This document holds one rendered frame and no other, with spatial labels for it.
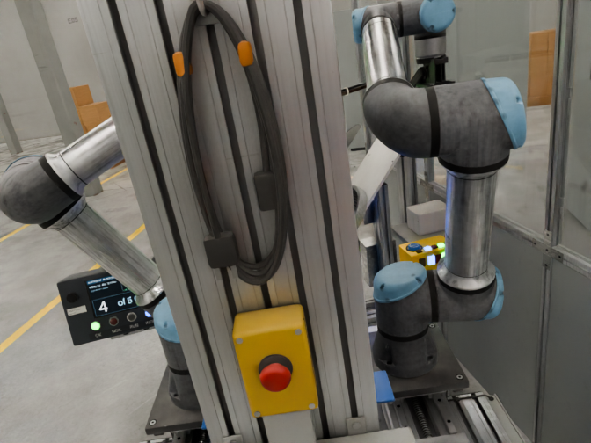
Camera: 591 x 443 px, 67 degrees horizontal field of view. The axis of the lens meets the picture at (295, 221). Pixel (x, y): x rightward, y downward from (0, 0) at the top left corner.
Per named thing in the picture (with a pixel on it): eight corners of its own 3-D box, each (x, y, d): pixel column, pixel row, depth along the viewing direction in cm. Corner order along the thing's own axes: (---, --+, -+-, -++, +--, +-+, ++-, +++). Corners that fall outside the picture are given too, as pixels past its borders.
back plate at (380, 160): (301, 243, 226) (299, 243, 225) (375, 122, 213) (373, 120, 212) (331, 295, 177) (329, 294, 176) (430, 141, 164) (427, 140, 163)
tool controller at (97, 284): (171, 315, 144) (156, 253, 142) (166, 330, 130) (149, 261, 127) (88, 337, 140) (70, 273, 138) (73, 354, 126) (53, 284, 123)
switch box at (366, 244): (398, 279, 219) (396, 239, 211) (369, 287, 217) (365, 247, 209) (391, 272, 227) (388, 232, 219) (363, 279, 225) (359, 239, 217)
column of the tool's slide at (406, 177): (413, 341, 271) (391, 16, 204) (426, 345, 265) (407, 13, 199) (409, 346, 267) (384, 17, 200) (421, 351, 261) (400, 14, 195)
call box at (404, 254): (441, 260, 161) (441, 233, 157) (456, 272, 151) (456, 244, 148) (400, 271, 158) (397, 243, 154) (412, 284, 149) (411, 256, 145)
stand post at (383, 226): (397, 382, 241) (379, 178, 199) (404, 395, 233) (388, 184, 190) (390, 385, 241) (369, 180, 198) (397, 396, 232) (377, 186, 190)
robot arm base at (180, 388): (229, 404, 102) (219, 369, 98) (164, 414, 102) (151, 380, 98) (235, 360, 116) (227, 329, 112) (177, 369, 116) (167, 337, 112)
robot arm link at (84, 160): (-33, 203, 74) (205, 40, 82) (-19, 188, 84) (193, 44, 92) (21, 252, 80) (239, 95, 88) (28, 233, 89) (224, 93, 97)
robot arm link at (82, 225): (178, 349, 110) (-21, 192, 84) (169, 320, 123) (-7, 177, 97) (215, 315, 112) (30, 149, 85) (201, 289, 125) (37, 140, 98)
